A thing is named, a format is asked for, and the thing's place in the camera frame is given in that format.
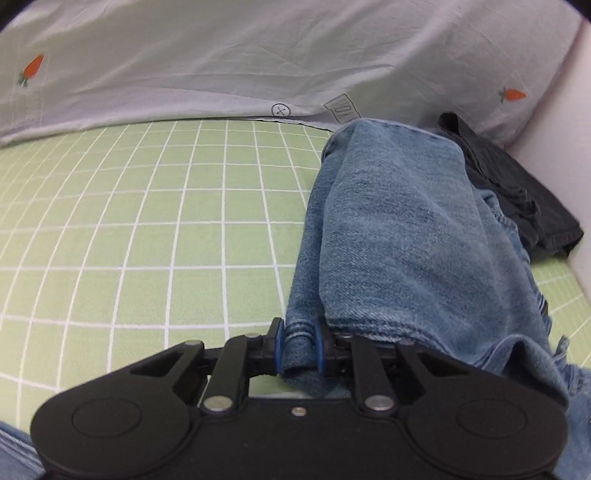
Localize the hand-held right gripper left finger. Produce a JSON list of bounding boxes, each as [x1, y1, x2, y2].
[[130, 317, 284, 415]]

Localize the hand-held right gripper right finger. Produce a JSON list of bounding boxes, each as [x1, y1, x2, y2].
[[315, 318, 476, 414]]

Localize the blue denim jeans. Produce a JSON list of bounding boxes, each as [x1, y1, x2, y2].
[[0, 117, 583, 480]]

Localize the green checked bed sheet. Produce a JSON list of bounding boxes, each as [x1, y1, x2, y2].
[[0, 117, 591, 432]]

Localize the dark grey garment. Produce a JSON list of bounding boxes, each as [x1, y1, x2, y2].
[[438, 112, 585, 259]]

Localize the white carrot print quilt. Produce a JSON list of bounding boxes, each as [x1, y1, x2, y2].
[[0, 0, 587, 149]]

